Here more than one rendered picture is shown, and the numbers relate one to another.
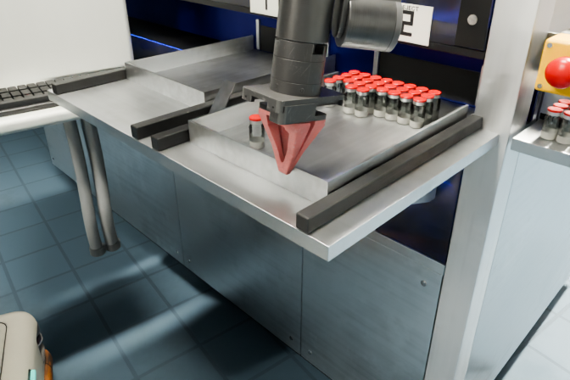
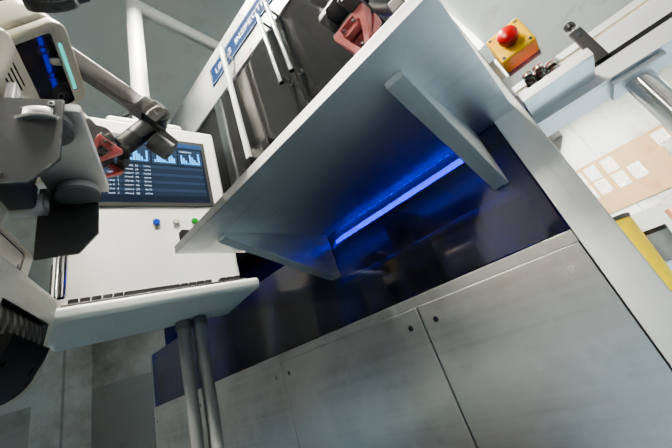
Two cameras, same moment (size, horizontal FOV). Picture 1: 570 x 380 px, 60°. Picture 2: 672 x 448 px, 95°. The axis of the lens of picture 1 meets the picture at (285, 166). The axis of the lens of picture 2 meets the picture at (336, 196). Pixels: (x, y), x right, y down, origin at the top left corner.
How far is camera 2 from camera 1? 0.68 m
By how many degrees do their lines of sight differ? 53
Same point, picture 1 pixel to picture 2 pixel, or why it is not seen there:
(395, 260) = (528, 274)
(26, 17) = (163, 263)
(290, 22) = not seen: outside the picture
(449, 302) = (613, 262)
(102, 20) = (219, 265)
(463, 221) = (545, 176)
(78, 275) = not seen: outside the picture
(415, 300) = (584, 300)
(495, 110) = not seen: hidden behind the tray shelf
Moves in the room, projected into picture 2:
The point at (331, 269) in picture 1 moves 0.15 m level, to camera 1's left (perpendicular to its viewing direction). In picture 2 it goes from (481, 359) to (414, 387)
